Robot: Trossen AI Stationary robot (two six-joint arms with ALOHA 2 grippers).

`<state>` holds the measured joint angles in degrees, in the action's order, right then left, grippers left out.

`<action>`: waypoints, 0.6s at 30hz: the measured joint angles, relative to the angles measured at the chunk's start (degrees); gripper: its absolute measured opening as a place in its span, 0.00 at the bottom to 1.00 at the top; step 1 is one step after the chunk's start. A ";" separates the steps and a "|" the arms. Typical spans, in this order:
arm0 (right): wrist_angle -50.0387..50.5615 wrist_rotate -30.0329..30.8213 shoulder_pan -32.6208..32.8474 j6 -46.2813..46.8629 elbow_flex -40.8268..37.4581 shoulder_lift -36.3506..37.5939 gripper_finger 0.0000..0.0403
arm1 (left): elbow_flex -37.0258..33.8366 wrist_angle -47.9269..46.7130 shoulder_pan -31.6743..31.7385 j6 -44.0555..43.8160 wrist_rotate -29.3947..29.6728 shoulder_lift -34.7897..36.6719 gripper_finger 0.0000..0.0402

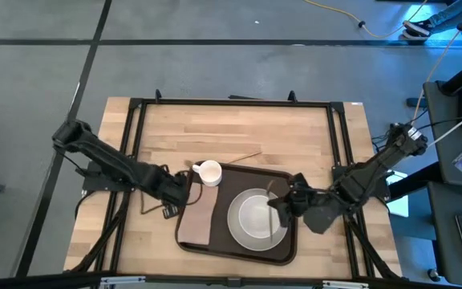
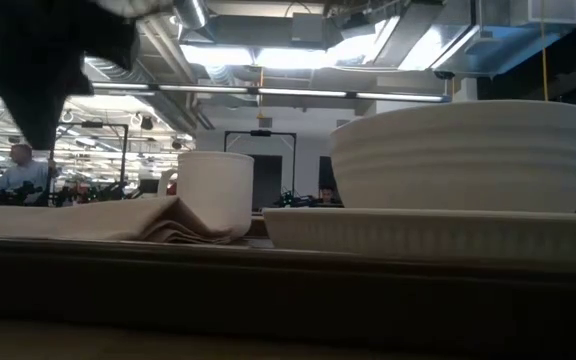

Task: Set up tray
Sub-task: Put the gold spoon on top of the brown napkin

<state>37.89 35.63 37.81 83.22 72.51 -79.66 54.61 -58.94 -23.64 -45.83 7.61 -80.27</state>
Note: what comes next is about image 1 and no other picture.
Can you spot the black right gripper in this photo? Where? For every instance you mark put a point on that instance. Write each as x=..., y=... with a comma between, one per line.
x=315, y=204

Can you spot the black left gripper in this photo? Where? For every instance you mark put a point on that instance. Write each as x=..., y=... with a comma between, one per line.
x=167, y=186

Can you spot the gold fork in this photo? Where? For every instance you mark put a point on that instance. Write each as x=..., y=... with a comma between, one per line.
x=270, y=188

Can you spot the white ceramic bowl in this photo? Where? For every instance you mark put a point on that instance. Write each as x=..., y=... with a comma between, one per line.
x=255, y=216

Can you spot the brown plastic tray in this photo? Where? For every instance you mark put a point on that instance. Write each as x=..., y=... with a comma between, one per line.
x=255, y=176

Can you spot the beige cloth napkin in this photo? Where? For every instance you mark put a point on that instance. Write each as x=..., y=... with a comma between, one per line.
x=197, y=221

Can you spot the white ceramic mug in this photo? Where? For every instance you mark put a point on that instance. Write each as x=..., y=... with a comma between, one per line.
x=211, y=173

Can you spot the grey ceramic plate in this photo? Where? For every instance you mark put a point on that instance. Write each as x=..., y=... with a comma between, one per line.
x=232, y=220

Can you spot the gold spoon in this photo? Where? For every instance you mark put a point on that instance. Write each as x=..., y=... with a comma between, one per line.
x=247, y=157

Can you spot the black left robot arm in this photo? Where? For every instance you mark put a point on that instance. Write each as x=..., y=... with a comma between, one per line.
x=102, y=154

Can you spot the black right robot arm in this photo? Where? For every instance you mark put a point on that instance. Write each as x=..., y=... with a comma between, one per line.
x=375, y=168

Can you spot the dark grey desk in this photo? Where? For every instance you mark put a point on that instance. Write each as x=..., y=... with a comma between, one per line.
x=443, y=241
x=447, y=132

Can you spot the black caster wheel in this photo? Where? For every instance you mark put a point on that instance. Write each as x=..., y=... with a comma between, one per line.
x=434, y=274

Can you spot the person's foot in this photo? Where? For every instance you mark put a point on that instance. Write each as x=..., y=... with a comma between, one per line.
x=415, y=30

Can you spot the person's leg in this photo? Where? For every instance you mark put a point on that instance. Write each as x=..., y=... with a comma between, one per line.
x=449, y=16

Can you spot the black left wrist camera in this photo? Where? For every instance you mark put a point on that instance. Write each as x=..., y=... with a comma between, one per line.
x=169, y=211

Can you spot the black frame clamp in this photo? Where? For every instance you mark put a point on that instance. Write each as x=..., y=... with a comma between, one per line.
x=292, y=97
x=158, y=96

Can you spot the silver frame bracket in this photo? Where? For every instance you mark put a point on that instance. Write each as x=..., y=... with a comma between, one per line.
x=122, y=280
x=345, y=285

